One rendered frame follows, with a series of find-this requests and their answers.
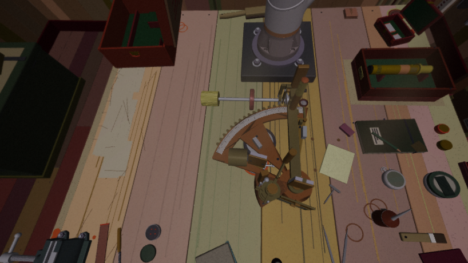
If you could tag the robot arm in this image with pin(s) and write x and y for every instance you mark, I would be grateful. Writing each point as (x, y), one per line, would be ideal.
(281, 22)

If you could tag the brass telescope collar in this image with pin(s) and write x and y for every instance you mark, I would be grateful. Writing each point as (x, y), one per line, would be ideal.
(237, 157)

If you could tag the grey worm shaft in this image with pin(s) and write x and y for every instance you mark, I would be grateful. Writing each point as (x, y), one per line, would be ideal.
(234, 99)

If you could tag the yellow knurled drum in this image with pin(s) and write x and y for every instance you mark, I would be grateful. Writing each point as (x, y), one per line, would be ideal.
(210, 98)

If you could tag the grey shade glass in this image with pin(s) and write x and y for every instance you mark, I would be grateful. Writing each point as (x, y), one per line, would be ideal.
(304, 131)

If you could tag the dark red cradle case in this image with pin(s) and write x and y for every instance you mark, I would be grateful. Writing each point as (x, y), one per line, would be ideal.
(402, 93)

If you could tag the brass telescope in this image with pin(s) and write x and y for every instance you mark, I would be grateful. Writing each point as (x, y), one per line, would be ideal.
(400, 69)

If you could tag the red disc on shaft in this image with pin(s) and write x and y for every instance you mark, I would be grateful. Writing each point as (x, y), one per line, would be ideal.
(252, 99)

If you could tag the cream paper sheet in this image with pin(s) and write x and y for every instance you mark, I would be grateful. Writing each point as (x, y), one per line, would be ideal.
(337, 163)

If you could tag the purple eraser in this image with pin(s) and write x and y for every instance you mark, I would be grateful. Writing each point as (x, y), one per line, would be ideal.
(346, 129)

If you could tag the orange rubber band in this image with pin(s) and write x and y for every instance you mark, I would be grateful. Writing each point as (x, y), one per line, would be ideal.
(366, 206)
(181, 27)
(362, 233)

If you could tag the large open red box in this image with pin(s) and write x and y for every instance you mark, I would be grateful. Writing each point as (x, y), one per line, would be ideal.
(139, 55)

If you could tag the dark round button disc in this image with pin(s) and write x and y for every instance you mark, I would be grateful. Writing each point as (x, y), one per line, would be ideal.
(153, 232)

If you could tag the dark green round disc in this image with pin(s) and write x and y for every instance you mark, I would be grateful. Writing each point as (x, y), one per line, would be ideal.
(148, 253)

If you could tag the green pencil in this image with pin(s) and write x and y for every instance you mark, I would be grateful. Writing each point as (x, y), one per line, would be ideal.
(385, 141)

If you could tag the grey steel dividers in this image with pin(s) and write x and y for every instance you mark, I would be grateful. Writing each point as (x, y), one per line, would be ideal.
(344, 248)

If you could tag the small pink block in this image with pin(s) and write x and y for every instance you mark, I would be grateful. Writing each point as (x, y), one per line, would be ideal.
(350, 13)

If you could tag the silver pocket watch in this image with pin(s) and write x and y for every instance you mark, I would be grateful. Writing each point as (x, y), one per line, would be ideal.
(393, 179)

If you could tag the dark green notebook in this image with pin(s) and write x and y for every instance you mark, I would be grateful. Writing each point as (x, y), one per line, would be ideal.
(402, 133)

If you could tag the red oil can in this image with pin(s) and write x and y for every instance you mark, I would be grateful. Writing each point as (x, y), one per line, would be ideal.
(382, 218)

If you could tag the brown wooden strip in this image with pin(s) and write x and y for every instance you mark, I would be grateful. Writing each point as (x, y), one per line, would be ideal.
(102, 243)

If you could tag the dark green cabinet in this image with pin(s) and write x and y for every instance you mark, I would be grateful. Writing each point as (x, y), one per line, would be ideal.
(33, 117)

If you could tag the dark green bench vise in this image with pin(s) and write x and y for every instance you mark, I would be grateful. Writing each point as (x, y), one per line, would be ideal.
(66, 250)

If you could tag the round green tin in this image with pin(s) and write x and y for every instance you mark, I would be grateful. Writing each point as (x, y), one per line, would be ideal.
(433, 188)

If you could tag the red round lid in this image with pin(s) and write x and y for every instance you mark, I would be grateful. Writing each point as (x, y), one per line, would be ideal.
(442, 129)

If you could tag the brown round lid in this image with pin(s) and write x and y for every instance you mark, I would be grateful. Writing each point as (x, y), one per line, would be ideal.
(444, 145)

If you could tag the wooden flat brush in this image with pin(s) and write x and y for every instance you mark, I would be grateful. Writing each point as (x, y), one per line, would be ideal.
(417, 237)

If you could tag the small open red box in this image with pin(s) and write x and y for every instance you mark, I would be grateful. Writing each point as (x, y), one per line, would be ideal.
(420, 14)

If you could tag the dark red book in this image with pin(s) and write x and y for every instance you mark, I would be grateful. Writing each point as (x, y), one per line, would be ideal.
(444, 256)

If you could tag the brown sextant frame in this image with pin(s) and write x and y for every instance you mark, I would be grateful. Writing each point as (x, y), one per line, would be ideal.
(252, 137)

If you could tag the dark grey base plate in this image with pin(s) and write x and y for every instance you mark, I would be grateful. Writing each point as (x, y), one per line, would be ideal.
(248, 69)

